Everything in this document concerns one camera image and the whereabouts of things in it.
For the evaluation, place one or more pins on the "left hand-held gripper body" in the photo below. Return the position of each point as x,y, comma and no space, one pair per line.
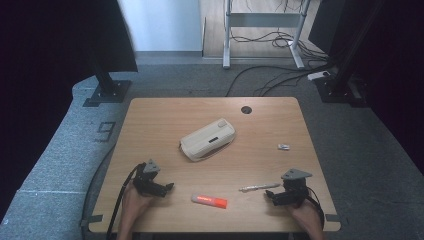
146,181

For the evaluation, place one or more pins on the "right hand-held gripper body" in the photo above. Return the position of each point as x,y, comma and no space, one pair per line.
294,191

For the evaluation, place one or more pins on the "silver pen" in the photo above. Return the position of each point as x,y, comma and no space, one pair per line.
260,187

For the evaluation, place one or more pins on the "cream pencil case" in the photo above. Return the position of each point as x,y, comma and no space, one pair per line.
206,140

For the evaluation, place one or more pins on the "person's left hand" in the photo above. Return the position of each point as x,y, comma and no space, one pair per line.
135,203

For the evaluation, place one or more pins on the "person's right hand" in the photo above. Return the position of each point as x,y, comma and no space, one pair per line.
306,213

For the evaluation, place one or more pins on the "orange glue stick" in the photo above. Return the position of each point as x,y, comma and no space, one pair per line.
209,201

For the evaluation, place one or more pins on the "grey tape strip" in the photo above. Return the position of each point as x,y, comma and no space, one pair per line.
332,218
91,220

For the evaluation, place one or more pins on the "black metal stand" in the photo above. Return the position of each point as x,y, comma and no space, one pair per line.
336,90
108,91

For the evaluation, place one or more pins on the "white power strip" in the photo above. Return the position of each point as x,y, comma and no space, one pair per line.
318,75

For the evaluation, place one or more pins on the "dark curtain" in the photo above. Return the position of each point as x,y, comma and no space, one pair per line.
393,66
50,50

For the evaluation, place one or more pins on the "white metal desk frame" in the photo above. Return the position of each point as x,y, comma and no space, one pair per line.
263,20

